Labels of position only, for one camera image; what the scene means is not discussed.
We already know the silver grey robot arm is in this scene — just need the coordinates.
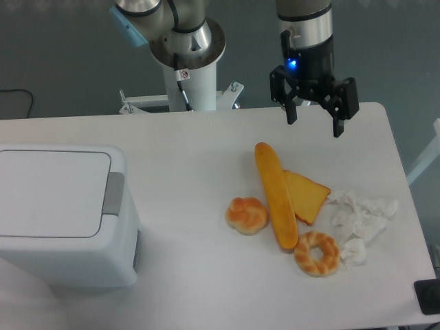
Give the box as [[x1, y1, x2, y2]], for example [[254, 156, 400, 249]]
[[109, 1, 360, 137]]

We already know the braided ring bread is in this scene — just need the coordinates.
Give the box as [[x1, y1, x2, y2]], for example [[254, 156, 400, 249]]
[[294, 231, 340, 277]]

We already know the black device at table edge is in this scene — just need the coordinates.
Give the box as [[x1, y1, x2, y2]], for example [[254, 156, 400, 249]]
[[414, 279, 439, 315]]

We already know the black floor cable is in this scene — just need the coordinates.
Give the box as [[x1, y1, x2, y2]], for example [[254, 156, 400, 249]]
[[0, 89, 35, 119]]

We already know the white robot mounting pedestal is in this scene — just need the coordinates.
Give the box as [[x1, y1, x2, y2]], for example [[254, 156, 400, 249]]
[[119, 63, 244, 114]]

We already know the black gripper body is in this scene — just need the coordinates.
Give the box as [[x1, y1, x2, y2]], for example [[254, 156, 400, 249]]
[[280, 30, 334, 102]]

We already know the orange toast slice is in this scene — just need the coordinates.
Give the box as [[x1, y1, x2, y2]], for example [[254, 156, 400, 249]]
[[283, 170, 331, 226]]

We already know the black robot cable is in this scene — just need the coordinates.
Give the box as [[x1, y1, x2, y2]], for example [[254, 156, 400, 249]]
[[173, 51, 194, 112]]

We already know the white frame at right edge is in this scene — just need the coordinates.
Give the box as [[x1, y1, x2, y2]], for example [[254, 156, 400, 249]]
[[406, 118, 439, 186]]

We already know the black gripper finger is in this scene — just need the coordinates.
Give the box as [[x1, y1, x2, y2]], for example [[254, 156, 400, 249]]
[[320, 77, 360, 138], [269, 65, 305, 124]]

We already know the long orange baguette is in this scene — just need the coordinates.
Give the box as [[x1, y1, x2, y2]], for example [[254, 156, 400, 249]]
[[254, 142, 298, 250]]

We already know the small crumpled white tissue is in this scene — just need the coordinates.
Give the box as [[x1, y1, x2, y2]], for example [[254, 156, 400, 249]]
[[340, 238, 366, 269]]

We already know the white plastic trash can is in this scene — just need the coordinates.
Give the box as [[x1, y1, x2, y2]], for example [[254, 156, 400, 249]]
[[1, 143, 142, 287]]

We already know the large crumpled white tissue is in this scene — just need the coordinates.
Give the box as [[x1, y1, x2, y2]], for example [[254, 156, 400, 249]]
[[324, 190, 399, 244]]

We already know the braided round bun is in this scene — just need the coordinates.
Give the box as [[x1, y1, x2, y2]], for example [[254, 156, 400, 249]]
[[225, 197, 269, 235]]

